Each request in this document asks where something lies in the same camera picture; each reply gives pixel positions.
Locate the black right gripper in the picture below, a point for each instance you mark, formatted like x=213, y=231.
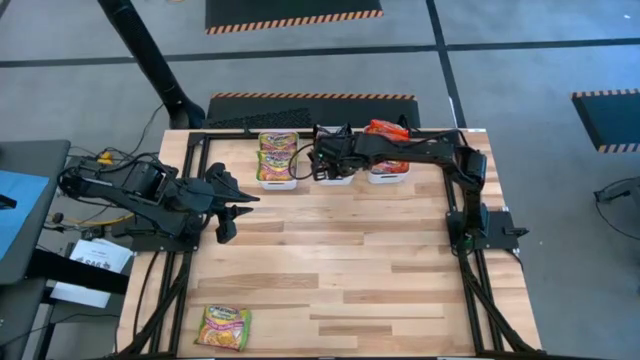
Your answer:
x=337, y=157

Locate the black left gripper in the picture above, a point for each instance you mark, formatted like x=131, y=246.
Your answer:
x=210, y=195

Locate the black fire noodle pack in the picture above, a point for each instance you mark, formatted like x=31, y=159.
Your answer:
x=330, y=131

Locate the orange saucy noods pack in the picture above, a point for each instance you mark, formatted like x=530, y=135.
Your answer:
x=387, y=129
x=390, y=166

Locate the lime chili shrimp ramen pack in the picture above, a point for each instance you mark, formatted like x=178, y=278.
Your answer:
x=223, y=327
x=274, y=167
x=277, y=141

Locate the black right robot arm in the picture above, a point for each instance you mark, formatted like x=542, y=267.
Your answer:
x=400, y=147

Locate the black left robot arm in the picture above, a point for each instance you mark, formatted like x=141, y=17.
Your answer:
x=145, y=185

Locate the white plastic bin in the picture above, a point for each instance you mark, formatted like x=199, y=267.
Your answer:
x=340, y=181
x=390, y=178
x=277, y=186

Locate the hazard-striped black floor mat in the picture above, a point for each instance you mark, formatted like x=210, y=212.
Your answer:
x=295, y=10
x=610, y=120
x=320, y=110

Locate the white paper sheets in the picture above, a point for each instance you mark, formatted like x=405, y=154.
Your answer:
x=95, y=260

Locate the black desk beam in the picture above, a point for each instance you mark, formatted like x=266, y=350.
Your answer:
x=75, y=272

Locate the grey side desk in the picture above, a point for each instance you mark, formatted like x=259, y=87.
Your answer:
x=45, y=160

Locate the blue sheet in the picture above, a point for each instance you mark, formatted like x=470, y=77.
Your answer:
x=20, y=210

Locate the black aluminium table frame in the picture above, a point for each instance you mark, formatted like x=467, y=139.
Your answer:
x=192, y=136

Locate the black padded camera pole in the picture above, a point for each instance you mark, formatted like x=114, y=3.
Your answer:
x=141, y=45

